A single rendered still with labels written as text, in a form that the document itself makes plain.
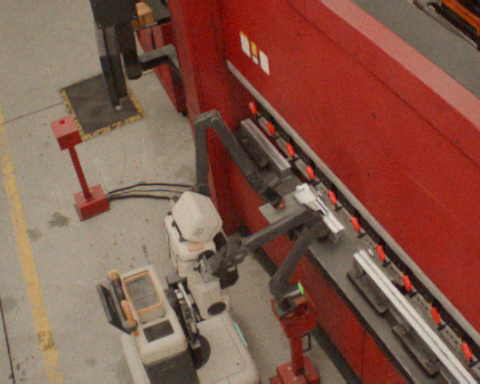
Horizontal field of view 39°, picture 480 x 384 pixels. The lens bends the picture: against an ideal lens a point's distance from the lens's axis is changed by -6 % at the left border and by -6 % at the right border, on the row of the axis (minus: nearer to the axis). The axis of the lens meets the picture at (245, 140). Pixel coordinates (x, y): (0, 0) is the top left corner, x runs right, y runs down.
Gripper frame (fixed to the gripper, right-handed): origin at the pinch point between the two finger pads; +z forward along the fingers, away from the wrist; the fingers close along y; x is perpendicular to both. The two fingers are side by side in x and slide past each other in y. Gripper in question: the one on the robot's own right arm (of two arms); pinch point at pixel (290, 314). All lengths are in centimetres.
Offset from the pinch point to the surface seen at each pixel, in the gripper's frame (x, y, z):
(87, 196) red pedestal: 200, -91, 46
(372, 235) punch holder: -10, 49, -40
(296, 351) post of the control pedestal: 1.5, -7.6, 38.6
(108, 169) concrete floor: 238, -73, 66
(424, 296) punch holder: -49, 53, -38
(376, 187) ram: -11, 57, -70
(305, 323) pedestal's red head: -5.1, 4.2, 5.9
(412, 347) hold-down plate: -50, 41, -3
